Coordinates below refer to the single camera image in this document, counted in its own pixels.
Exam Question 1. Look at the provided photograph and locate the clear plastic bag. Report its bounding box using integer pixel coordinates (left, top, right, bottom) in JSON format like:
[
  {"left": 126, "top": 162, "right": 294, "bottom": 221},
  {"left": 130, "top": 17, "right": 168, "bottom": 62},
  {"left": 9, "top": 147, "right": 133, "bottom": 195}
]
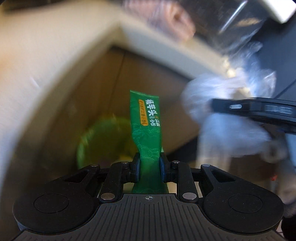
[{"left": 182, "top": 42, "right": 295, "bottom": 218}]

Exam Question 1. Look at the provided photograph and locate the green snack wrapper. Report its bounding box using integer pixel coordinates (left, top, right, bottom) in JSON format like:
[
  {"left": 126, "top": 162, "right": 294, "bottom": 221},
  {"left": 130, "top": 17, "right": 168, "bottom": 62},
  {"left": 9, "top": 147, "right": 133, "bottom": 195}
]
[{"left": 130, "top": 90, "right": 168, "bottom": 194}]

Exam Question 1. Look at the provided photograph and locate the brown cardboard box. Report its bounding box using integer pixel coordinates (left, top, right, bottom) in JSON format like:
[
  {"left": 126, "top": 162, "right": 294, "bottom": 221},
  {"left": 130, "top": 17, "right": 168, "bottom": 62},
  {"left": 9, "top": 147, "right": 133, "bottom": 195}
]
[{"left": 4, "top": 48, "right": 199, "bottom": 196}]

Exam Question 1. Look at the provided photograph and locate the black textured bag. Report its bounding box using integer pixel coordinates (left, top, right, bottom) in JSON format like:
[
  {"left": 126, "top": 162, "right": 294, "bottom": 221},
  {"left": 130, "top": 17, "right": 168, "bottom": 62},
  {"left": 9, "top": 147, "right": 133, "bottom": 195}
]
[{"left": 180, "top": 0, "right": 269, "bottom": 51}]

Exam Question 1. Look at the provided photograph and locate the pink striped cloth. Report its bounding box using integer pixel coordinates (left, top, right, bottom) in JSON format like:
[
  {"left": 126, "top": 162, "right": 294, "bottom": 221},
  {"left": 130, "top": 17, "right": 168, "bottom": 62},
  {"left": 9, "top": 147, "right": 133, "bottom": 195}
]
[{"left": 122, "top": 1, "right": 196, "bottom": 41}]

